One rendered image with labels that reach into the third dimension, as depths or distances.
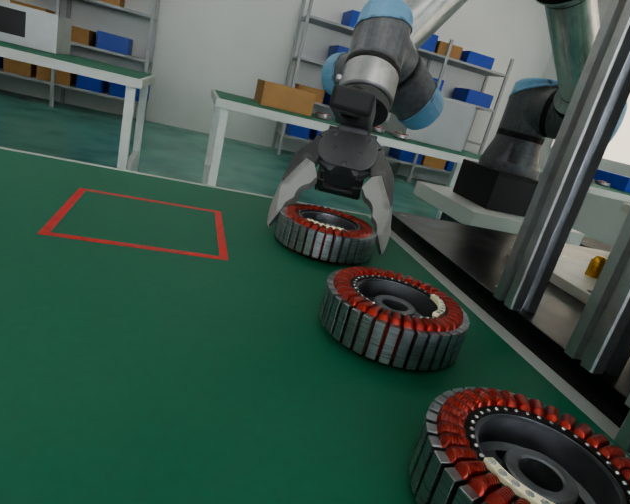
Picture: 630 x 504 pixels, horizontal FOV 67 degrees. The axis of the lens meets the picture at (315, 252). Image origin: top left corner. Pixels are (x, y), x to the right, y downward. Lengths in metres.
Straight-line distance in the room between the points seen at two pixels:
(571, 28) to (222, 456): 0.98
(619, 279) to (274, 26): 6.86
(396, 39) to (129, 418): 0.56
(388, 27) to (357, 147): 0.18
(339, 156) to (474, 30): 7.61
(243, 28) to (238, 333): 6.82
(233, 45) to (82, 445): 6.91
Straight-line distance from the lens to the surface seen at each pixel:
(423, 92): 0.74
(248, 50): 7.09
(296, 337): 0.34
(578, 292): 0.61
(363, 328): 0.33
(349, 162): 0.57
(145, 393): 0.27
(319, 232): 0.49
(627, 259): 0.41
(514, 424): 0.28
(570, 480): 0.27
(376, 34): 0.68
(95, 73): 2.96
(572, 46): 1.10
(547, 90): 1.31
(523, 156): 1.29
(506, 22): 8.42
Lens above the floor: 0.91
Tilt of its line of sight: 18 degrees down
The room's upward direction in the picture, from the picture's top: 14 degrees clockwise
